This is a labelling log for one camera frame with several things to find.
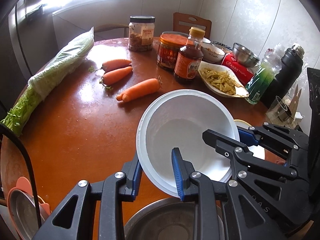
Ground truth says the white plastic bowl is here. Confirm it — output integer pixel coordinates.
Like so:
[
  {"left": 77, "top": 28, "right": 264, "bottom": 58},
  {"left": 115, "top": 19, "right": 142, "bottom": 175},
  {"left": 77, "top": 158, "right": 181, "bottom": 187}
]
[{"left": 136, "top": 89, "right": 239, "bottom": 197}]

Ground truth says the yellow bowl with handle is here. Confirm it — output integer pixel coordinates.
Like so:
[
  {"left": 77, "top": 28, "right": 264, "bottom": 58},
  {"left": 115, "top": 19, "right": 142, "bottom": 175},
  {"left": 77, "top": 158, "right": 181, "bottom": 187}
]
[{"left": 234, "top": 119, "right": 265, "bottom": 160}]

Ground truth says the clear drinking glass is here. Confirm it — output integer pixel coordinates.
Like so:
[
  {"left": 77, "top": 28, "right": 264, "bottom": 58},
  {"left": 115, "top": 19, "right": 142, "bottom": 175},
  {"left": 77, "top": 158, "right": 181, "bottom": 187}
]
[{"left": 266, "top": 96, "right": 292, "bottom": 124}]

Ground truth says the red tissue pack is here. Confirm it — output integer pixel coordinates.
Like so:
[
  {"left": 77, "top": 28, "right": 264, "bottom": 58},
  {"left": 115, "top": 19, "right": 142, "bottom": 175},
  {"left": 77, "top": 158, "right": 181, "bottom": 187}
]
[{"left": 222, "top": 53, "right": 254, "bottom": 86}]

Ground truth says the steel basin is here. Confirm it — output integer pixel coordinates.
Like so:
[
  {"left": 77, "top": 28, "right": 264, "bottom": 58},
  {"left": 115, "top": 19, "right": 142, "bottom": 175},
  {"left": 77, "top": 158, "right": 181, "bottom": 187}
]
[{"left": 124, "top": 197, "right": 226, "bottom": 240}]

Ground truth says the green plastic bottle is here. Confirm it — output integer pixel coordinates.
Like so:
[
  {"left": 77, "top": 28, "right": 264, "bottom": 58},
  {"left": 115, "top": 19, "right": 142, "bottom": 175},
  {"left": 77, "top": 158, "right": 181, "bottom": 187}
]
[{"left": 245, "top": 43, "right": 285, "bottom": 105}]

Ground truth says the white dish with food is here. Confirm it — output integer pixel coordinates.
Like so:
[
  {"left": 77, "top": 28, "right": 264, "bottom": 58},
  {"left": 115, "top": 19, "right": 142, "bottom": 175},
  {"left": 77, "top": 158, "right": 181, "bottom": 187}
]
[{"left": 198, "top": 61, "right": 249, "bottom": 98}]

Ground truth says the small steel bowl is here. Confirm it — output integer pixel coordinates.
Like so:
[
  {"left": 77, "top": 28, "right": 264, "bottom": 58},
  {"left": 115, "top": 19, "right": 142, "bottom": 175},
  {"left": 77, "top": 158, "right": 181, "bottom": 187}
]
[{"left": 232, "top": 43, "right": 260, "bottom": 68}]

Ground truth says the black thermos flask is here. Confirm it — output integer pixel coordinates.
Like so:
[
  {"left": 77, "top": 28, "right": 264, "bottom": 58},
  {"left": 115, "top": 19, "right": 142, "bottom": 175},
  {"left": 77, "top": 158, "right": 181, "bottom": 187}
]
[{"left": 260, "top": 43, "right": 305, "bottom": 107}]

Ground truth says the white ceramic bowl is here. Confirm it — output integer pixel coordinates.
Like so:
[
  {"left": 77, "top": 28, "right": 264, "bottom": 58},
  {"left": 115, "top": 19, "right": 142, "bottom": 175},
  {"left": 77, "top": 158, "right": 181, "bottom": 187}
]
[{"left": 201, "top": 43, "right": 225, "bottom": 63}]

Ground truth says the brown vinegar bottle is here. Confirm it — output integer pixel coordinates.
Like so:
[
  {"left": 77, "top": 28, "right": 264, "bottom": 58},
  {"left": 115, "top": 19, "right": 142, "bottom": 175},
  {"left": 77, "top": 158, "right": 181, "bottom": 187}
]
[{"left": 174, "top": 27, "right": 205, "bottom": 84}]

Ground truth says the orange plate with steel dish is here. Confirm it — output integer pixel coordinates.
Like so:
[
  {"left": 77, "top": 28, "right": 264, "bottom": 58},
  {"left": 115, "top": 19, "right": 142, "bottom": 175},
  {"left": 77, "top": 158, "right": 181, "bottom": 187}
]
[{"left": 7, "top": 177, "right": 39, "bottom": 239}]

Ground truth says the near carrot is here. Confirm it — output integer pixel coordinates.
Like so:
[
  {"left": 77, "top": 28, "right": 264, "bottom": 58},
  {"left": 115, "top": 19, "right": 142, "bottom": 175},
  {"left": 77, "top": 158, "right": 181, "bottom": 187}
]
[{"left": 116, "top": 76, "right": 162, "bottom": 102}]

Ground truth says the carrot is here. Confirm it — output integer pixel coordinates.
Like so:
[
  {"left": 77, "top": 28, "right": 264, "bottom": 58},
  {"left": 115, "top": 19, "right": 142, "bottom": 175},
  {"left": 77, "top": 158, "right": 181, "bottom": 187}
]
[
  {"left": 116, "top": 76, "right": 162, "bottom": 102},
  {"left": 99, "top": 66, "right": 133, "bottom": 90},
  {"left": 88, "top": 59, "right": 132, "bottom": 73}
]

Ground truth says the middle carrot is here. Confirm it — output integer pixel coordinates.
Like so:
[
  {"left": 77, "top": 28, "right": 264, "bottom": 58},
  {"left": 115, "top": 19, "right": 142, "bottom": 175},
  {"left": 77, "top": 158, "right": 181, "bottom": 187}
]
[{"left": 99, "top": 66, "right": 133, "bottom": 90}]

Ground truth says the orange lid sauce jar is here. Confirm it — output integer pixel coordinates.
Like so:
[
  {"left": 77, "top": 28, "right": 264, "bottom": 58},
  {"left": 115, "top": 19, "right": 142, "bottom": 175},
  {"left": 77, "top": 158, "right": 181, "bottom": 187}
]
[{"left": 157, "top": 31, "right": 188, "bottom": 71}]

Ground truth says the far carrot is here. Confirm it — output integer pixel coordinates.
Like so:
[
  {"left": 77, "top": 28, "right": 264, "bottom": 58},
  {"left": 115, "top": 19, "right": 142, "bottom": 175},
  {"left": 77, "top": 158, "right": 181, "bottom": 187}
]
[{"left": 88, "top": 59, "right": 132, "bottom": 73}]

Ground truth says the wooden chair back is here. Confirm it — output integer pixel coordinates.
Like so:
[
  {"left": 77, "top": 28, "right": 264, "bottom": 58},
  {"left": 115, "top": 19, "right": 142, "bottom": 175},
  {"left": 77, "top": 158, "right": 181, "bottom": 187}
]
[{"left": 172, "top": 12, "right": 212, "bottom": 39}]

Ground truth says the celery in plastic bag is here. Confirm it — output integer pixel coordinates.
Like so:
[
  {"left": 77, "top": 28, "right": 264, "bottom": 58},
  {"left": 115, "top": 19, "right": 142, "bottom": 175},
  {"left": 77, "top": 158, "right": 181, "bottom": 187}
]
[{"left": 1, "top": 28, "right": 94, "bottom": 137}]

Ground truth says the clear jar black lid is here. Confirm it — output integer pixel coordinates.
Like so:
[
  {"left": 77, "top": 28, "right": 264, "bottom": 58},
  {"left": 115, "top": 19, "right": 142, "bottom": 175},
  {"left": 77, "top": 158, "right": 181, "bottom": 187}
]
[{"left": 128, "top": 15, "right": 156, "bottom": 52}]

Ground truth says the dark refrigerator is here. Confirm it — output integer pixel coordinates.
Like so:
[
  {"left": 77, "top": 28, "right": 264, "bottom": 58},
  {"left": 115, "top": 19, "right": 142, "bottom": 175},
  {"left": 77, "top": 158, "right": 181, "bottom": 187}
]
[{"left": 1, "top": 0, "right": 58, "bottom": 119}]

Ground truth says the black cable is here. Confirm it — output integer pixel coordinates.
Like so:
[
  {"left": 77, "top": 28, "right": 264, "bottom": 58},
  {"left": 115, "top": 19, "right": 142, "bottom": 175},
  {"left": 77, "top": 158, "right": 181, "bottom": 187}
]
[{"left": 0, "top": 123, "right": 43, "bottom": 229}]

